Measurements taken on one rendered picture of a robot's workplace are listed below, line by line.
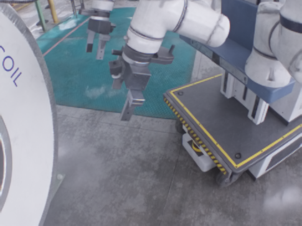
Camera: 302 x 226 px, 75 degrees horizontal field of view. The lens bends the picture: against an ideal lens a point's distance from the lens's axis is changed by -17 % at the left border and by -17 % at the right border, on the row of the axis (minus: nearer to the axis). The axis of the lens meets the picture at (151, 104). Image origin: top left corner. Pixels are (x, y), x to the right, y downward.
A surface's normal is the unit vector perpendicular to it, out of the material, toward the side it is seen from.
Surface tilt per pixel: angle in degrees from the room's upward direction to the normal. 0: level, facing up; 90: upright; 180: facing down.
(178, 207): 0
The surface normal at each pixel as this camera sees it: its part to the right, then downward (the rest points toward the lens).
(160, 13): 0.01, 0.64
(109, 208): -0.08, -0.76
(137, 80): 0.27, 0.69
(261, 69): -0.66, 0.19
